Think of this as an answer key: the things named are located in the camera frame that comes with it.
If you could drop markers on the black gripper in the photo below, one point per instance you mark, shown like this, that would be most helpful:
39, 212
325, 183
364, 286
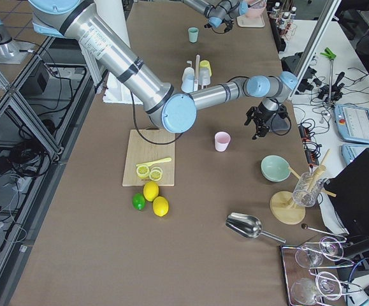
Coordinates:
262, 116

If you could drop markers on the pink cup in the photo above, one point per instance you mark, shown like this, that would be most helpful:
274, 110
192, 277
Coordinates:
221, 141

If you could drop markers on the green cup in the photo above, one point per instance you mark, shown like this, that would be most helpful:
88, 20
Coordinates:
193, 33

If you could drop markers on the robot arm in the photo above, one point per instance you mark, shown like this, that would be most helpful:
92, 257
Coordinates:
224, 12
175, 112

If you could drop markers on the grey cup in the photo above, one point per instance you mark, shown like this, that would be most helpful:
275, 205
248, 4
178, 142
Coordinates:
204, 77

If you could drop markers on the light blue cup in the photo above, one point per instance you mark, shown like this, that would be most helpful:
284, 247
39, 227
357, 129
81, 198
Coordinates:
188, 84

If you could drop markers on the yellow cup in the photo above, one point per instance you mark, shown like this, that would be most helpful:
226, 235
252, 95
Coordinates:
206, 64

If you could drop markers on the white cup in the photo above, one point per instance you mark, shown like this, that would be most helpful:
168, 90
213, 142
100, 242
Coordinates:
188, 72

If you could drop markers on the green bowl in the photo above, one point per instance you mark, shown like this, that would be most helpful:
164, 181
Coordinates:
275, 168

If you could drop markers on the glass mug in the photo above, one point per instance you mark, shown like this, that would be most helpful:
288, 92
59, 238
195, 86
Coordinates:
307, 190

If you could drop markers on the wooden mug tree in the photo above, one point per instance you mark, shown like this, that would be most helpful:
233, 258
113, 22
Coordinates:
282, 204

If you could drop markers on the blue teach pendant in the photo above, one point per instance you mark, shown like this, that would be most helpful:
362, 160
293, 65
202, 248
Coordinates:
350, 151
352, 123

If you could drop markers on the metal scoop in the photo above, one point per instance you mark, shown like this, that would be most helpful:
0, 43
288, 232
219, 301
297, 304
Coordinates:
249, 226

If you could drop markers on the yellow plastic knife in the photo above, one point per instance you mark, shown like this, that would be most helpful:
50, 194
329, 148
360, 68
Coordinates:
159, 161

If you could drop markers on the cream tray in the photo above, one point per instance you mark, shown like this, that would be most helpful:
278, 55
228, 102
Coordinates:
246, 22

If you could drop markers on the black monitor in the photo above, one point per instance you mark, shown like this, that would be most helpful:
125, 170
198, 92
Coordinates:
351, 202

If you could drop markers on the lemon slice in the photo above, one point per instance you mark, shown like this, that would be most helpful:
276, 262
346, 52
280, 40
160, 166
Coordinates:
155, 174
142, 171

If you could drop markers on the bamboo cutting board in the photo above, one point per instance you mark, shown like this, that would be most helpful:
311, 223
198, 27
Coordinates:
140, 151

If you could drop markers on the pink bowl of ice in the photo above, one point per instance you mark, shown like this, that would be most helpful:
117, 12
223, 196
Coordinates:
255, 8

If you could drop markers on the yellow lemon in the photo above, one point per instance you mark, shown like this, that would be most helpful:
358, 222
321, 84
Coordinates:
160, 206
151, 191

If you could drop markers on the wine glass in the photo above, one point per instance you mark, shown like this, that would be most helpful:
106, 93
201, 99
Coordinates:
313, 254
324, 286

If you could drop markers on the green lime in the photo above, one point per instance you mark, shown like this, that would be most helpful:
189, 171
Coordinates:
139, 201

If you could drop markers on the glass rack tray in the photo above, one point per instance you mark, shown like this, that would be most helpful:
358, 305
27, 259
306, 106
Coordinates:
292, 272

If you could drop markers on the white wire cup rack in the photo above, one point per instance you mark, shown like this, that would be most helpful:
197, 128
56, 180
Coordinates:
195, 66

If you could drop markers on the aluminium frame post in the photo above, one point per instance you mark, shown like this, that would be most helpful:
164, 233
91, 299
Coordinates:
320, 28

